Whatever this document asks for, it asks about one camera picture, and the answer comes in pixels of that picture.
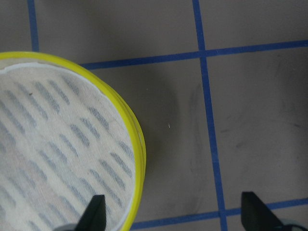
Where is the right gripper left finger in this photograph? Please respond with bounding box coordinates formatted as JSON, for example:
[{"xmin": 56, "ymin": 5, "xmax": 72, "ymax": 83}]
[{"xmin": 76, "ymin": 195, "xmax": 106, "ymax": 231}]

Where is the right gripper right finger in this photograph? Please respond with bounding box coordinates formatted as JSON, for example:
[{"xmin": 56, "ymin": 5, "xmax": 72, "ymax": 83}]
[{"xmin": 241, "ymin": 192, "xmax": 283, "ymax": 231}]

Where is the yellow steamer basket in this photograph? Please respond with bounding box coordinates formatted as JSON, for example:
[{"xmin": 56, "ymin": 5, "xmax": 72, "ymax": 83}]
[{"xmin": 0, "ymin": 51, "xmax": 146, "ymax": 231}]

